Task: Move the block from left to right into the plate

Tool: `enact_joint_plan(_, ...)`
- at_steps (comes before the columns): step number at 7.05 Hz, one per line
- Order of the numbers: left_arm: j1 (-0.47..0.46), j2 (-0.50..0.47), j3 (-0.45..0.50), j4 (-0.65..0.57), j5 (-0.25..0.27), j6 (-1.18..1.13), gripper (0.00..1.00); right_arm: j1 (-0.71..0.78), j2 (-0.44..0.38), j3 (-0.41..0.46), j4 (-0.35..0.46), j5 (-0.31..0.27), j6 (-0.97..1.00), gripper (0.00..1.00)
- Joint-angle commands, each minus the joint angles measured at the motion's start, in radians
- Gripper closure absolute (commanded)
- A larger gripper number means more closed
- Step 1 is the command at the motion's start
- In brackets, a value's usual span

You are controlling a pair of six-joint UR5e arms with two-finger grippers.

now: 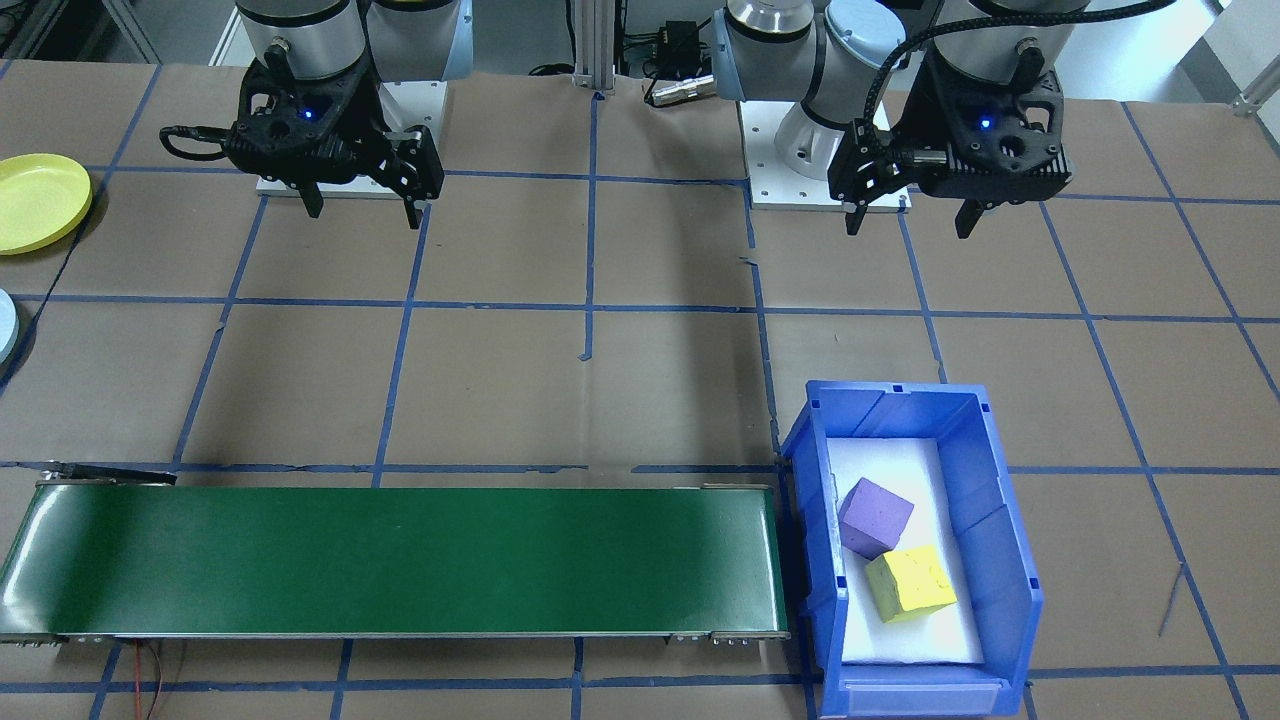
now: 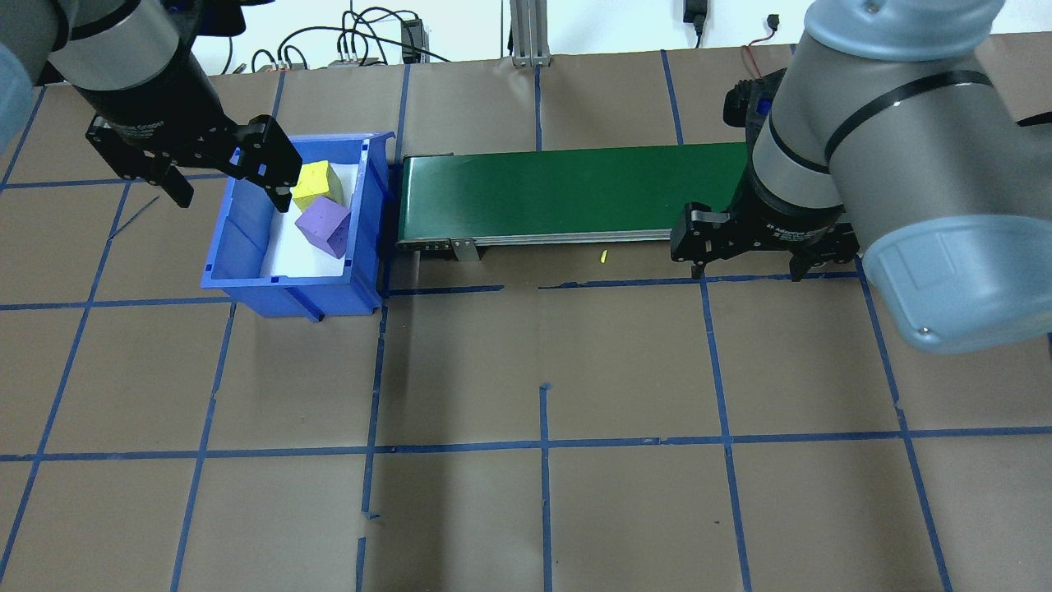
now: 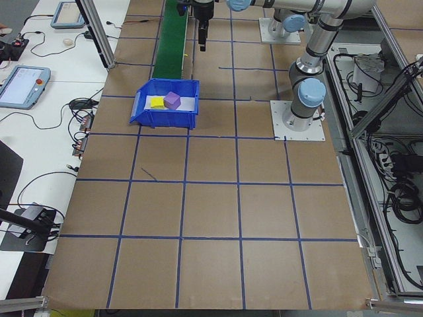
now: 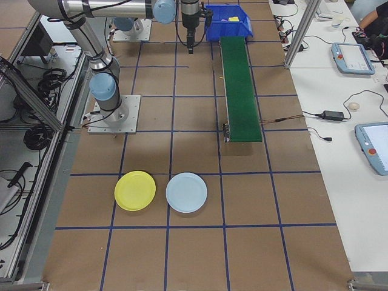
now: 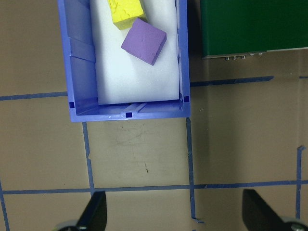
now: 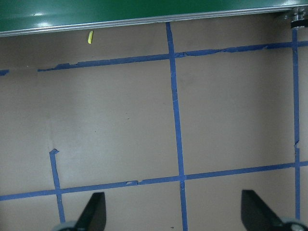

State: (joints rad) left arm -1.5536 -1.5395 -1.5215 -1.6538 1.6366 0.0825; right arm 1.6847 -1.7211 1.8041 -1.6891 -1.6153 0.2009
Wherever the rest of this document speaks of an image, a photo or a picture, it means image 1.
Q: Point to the purple foam block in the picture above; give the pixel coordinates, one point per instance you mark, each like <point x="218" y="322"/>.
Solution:
<point x="872" y="515"/>

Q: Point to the yellow foam block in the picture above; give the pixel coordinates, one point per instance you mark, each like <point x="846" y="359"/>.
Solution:
<point x="912" y="585"/>

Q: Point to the yellow plate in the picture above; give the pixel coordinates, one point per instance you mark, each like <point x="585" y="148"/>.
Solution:
<point x="40" y="200"/>

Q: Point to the light blue plate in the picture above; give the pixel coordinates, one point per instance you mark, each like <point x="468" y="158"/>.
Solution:
<point x="6" y="325"/>

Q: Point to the silver cylindrical connector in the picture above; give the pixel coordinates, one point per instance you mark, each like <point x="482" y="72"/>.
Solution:
<point x="680" y="90"/>

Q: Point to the black power adapter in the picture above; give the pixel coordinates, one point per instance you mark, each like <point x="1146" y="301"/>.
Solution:
<point x="680" y="45"/>

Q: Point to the white foam pad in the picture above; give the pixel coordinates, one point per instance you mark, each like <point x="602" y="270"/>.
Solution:
<point x="900" y="455"/>

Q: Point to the blue plastic bin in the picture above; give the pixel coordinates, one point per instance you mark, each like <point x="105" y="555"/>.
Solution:
<point x="1000" y="560"/>

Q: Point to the green conveyor belt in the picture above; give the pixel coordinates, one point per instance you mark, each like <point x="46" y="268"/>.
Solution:
<point x="400" y="560"/>

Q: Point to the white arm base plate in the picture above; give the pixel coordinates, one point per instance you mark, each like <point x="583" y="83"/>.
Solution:
<point x="770" y="180"/>
<point x="425" y="105"/>

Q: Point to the aluminium frame bar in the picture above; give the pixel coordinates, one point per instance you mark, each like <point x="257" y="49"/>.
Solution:
<point x="135" y="30"/>
<point x="1258" y="98"/>

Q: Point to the aluminium profile post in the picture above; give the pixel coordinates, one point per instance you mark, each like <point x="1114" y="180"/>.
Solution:
<point x="592" y="45"/>

